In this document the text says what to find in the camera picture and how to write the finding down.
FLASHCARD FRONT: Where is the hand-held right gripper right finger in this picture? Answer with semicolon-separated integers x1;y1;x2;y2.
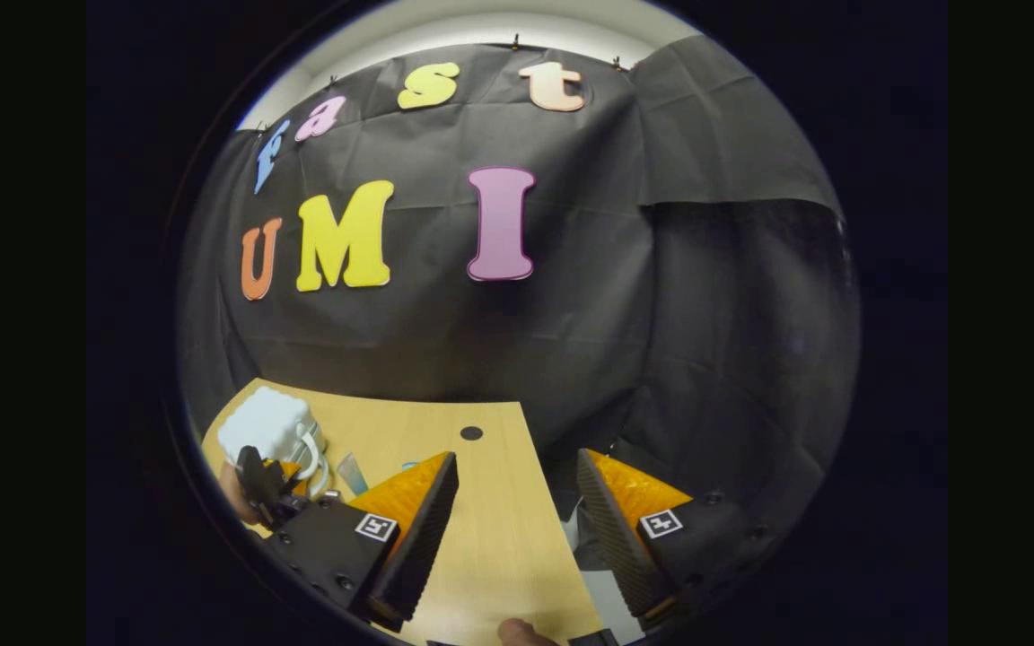
576;448;778;620

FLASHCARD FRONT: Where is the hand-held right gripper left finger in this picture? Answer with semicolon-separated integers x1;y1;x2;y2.
261;450;460;633

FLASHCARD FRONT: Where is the black backdrop cloth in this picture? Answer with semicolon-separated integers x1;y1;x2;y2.
178;40;861;575

